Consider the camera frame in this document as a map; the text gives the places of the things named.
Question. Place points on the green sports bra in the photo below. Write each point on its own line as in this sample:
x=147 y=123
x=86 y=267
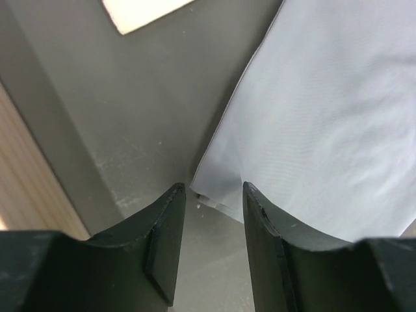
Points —
x=130 y=15

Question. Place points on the light grey underwear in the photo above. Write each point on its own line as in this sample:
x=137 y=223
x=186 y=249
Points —
x=322 y=121

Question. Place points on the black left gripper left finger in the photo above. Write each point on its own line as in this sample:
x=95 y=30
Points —
x=131 y=266

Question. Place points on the wooden compartment tray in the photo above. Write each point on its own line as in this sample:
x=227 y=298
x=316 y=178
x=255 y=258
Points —
x=31 y=196

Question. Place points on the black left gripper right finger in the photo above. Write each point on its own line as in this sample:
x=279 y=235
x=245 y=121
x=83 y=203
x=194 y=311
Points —
x=295 y=267

